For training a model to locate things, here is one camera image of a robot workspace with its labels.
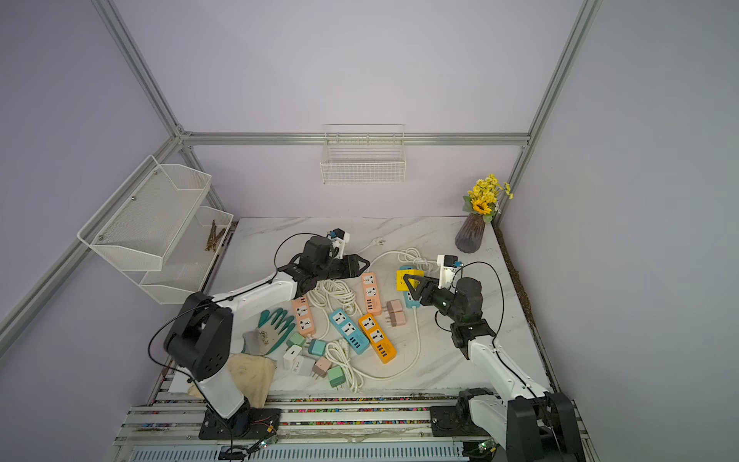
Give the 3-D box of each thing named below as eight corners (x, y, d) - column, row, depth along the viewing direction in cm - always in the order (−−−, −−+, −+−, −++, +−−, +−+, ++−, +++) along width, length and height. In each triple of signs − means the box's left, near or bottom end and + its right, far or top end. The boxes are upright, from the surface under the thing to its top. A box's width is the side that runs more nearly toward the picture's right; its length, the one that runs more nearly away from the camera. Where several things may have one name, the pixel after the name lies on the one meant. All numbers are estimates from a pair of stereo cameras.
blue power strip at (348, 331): (360, 357, 86) (360, 355, 84) (327, 317, 94) (325, 314, 92) (372, 347, 88) (372, 344, 86) (338, 309, 96) (337, 305, 94)
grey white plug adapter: (295, 376, 82) (291, 371, 78) (298, 361, 85) (294, 355, 81) (313, 376, 82) (310, 371, 78) (315, 361, 85) (312, 355, 81)
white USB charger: (284, 368, 84) (279, 362, 80) (295, 349, 88) (291, 342, 83) (293, 373, 83) (289, 367, 79) (304, 353, 87) (301, 347, 83)
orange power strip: (383, 367, 85) (383, 363, 82) (357, 322, 94) (356, 317, 92) (399, 356, 87) (400, 353, 84) (372, 313, 96) (372, 309, 93)
